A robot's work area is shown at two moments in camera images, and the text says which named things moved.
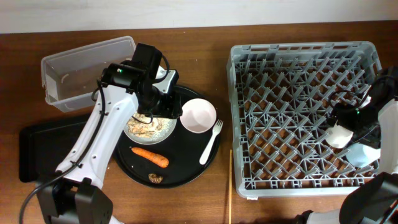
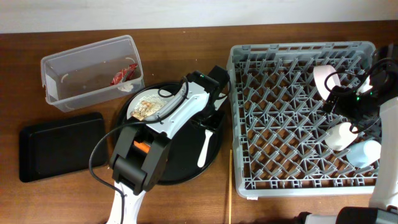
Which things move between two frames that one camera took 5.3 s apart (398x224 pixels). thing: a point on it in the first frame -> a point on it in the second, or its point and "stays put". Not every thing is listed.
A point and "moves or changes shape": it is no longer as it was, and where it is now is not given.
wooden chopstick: (230, 186) stays put
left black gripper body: (165, 104) -> (211, 118)
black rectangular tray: (43, 147) stays put
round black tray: (175, 162) stays put
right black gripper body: (363, 122) -> (359, 107)
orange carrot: (157, 160) moves or changes shape
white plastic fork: (216, 130) -> (201, 158)
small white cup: (337, 136) stays put
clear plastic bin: (70, 78) stays put
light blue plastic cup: (361, 155) stays put
